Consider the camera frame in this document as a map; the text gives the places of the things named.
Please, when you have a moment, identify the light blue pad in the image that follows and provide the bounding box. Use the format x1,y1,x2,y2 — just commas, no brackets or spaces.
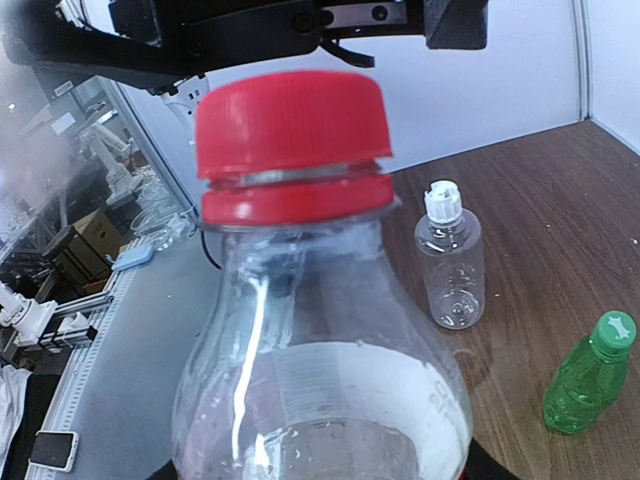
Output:
111,244,154,272

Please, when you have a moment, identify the right aluminium frame post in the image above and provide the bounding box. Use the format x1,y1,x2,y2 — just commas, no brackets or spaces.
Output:
571,0,593,121

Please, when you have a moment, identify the front aluminium rail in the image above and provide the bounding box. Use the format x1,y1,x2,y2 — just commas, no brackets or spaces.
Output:
27,254,164,479

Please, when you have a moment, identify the cardboard box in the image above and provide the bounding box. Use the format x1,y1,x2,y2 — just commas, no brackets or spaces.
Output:
48,210,125,269

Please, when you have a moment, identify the green plastic bottle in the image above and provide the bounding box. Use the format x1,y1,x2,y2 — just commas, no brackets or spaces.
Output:
543,310,637,435

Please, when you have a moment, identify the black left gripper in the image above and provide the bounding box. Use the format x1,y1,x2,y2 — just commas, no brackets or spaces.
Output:
0,0,426,91

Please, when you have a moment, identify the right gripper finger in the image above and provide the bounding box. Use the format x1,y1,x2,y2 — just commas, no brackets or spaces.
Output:
464,439,519,480

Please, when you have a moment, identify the smartphone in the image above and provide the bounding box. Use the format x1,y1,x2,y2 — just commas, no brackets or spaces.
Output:
29,430,79,473

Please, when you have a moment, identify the red label cola bottle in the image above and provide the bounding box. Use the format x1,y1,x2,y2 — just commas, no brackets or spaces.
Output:
172,174,472,479

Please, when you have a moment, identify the clear bottle white cap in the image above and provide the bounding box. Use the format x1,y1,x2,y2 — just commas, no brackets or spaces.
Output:
414,180,485,330

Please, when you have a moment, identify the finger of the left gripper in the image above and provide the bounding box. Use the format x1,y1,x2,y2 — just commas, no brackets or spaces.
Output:
423,0,488,50

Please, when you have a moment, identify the red bottle cap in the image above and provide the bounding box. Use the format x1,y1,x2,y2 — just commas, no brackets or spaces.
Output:
195,70,392,181

